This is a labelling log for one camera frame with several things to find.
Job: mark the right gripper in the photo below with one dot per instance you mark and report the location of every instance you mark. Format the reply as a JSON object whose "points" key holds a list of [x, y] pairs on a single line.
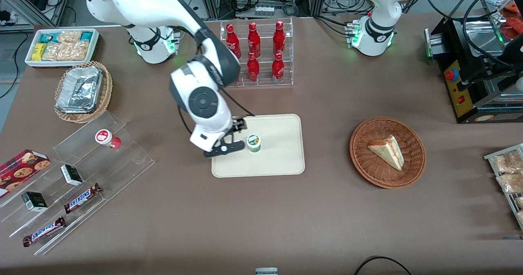
{"points": [[238, 124]]}

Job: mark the green yogurt cup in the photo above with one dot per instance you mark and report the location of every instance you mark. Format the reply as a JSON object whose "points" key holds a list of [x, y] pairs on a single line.
{"points": [[253, 143]]}

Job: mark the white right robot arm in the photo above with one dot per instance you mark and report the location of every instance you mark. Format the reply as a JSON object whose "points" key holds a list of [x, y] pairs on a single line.
{"points": [[202, 101]]}

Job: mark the cream plastic tray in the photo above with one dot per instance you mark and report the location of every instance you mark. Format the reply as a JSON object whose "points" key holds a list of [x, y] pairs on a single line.
{"points": [[278, 156]]}

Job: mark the red cola bottle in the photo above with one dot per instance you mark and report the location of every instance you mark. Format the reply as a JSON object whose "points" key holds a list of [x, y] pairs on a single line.
{"points": [[278, 70], [253, 41], [236, 81], [253, 70], [279, 40], [232, 38]]}

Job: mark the clear acrylic bottle rack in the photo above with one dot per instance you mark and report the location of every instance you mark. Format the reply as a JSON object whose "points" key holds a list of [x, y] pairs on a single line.
{"points": [[265, 81]]}

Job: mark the clear acrylic stepped stand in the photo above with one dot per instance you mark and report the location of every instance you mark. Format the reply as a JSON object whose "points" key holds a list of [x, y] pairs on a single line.
{"points": [[118, 160]]}

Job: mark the red yogurt cup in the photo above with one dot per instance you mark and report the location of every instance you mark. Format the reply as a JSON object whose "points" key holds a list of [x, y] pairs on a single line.
{"points": [[107, 138]]}

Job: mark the white power strip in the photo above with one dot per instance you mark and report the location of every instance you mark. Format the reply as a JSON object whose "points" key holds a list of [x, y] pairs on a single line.
{"points": [[264, 10]]}

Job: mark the light tan wicker basket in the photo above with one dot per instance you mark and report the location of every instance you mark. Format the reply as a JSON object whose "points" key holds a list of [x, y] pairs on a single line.
{"points": [[107, 91]]}

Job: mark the small grey device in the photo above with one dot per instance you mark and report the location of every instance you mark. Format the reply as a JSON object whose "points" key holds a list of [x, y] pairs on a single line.
{"points": [[266, 271]]}

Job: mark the brown round wicker basket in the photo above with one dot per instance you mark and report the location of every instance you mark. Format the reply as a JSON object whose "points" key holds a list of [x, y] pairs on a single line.
{"points": [[372, 168]]}

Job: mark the wrapped triangle sandwich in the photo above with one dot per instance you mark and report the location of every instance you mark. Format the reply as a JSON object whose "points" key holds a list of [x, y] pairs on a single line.
{"points": [[388, 152]]}

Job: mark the stacked aluminium foil containers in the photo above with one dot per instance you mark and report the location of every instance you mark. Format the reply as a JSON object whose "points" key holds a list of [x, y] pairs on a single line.
{"points": [[79, 89]]}

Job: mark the snickers chocolate bar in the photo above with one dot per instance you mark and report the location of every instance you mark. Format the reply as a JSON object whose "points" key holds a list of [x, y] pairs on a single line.
{"points": [[44, 231], [81, 198]]}

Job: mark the white rectangular snack bin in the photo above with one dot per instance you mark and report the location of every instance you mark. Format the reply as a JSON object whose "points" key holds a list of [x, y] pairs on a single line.
{"points": [[94, 48]]}

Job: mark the small black box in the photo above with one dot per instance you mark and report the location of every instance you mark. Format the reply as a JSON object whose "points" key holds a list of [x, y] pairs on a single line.
{"points": [[72, 175], [34, 202]]}

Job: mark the teal snack pack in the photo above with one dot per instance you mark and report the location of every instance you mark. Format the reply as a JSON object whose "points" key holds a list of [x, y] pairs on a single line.
{"points": [[86, 36], [49, 37]]}

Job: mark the clear cracker bag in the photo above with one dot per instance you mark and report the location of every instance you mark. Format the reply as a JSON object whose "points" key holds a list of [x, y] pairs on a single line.
{"points": [[69, 36], [65, 51]]}

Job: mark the yellow snack pack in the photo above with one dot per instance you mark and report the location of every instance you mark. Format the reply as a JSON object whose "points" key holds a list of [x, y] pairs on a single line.
{"points": [[39, 52]]}

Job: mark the red cookie box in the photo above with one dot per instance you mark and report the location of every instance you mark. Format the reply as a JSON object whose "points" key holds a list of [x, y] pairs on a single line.
{"points": [[22, 168]]}

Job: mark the black yellow sealing machine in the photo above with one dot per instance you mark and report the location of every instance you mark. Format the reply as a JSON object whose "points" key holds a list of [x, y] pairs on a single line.
{"points": [[461, 91]]}

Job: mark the clear pastry bag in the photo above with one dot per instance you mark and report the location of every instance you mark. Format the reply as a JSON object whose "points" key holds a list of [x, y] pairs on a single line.
{"points": [[510, 183], [506, 162]]}

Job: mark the red packaged food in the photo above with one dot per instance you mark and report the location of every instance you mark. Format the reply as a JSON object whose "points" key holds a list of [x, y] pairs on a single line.
{"points": [[515, 25]]}

